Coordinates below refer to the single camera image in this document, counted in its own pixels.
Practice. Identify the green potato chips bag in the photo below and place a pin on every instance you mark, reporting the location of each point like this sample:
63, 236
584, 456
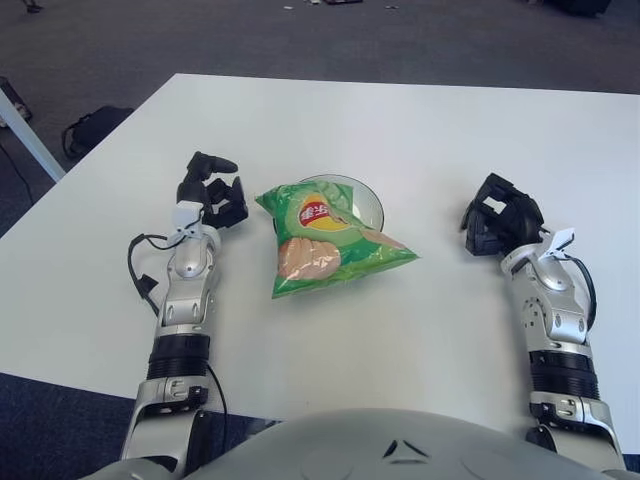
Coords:
320, 245

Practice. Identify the dark chair foot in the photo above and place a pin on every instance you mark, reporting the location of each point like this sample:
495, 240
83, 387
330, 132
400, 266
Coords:
32, 6

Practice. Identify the white plate with black rim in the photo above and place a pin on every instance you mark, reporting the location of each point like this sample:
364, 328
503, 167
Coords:
367, 202

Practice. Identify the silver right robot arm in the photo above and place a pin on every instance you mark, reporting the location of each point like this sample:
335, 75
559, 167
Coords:
555, 320

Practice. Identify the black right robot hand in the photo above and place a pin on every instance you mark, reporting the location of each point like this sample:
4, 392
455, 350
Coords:
515, 222

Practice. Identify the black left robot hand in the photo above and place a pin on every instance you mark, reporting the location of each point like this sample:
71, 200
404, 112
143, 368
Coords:
225, 207

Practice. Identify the grey robot torso shell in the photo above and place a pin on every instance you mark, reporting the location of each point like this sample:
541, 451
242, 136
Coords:
350, 450

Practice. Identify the black bag on floor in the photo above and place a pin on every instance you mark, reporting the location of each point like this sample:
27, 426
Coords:
100, 125

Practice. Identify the large black box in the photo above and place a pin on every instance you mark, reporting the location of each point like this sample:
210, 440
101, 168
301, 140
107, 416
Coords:
580, 6

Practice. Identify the small floor clutter pile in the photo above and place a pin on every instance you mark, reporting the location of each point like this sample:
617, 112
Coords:
335, 2

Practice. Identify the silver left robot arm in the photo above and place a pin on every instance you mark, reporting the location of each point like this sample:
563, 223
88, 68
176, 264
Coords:
187, 300

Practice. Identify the white table leg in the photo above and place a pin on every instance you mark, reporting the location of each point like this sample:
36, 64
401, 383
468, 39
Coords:
30, 135

